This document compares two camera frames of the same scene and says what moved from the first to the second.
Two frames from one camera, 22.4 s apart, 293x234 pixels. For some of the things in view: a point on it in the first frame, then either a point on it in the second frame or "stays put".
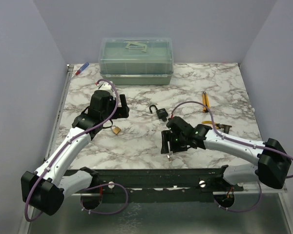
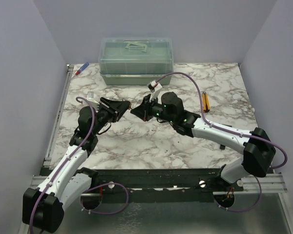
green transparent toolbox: [136, 61] stays put
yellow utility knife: [205, 101] stays put
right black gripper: [167, 135] -> [143, 110]
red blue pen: [82, 68] stays put
